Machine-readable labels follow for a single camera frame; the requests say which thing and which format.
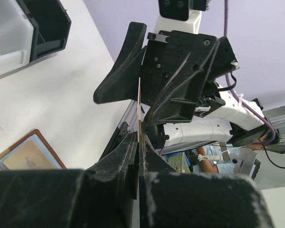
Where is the brown leather card holder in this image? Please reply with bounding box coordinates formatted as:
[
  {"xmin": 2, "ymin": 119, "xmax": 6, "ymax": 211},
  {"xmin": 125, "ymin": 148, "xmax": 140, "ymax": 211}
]
[{"xmin": 0, "ymin": 129, "xmax": 66, "ymax": 171}]

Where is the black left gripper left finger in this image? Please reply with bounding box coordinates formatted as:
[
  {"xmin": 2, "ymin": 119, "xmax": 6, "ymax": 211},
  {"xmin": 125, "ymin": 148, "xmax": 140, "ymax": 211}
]
[{"xmin": 0, "ymin": 134, "xmax": 138, "ymax": 228}]

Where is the aluminium frame rail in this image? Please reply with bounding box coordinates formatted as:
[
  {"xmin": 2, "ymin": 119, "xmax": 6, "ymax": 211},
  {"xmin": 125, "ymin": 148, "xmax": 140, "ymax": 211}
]
[{"xmin": 264, "ymin": 105, "xmax": 285, "ymax": 154}]

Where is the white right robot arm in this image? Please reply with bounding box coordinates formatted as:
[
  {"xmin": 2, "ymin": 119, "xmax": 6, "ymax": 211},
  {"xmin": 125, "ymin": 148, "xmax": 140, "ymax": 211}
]
[{"xmin": 94, "ymin": 0, "xmax": 273, "ymax": 153}]

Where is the black white card sorting tray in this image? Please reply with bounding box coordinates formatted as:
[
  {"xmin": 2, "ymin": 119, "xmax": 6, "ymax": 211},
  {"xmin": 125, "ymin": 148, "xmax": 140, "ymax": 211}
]
[{"xmin": 0, "ymin": 0, "xmax": 71, "ymax": 75}]

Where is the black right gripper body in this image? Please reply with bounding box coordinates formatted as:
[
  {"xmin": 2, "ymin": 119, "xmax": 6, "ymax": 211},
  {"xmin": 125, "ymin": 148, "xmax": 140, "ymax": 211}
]
[{"xmin": 140, "ymin": 30, "xmax": 237, "ymax": 106}]

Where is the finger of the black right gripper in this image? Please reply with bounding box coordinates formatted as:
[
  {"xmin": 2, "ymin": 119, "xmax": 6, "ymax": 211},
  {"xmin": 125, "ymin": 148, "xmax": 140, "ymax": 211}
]
[
  {"xmin": 93, "ymin": 22, "xmax": 147, "ymax": 104},
  {"xmin": 144, "ymin": 37, "xmax": 219, "ymax": 125}
]

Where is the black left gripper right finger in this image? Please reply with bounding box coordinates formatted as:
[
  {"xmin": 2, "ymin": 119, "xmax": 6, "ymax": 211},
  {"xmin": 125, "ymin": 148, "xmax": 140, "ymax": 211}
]
[{"xmin": 139, "ymin": 135, "xmax": 274, "ymax": 228}]

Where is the person in blue shirt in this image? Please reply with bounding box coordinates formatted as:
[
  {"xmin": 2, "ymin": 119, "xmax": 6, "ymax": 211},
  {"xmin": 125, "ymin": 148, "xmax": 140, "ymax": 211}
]
[{"xmin": 192, "ymin": 133, "xmax": 269, "ymax": 175}]

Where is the gold credit card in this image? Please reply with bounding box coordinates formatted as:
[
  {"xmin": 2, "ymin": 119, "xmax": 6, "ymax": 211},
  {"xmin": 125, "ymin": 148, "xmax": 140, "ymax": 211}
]
[{"xmin": 137, "ymin": 77, "xmax": 142, "ymax": 142}]

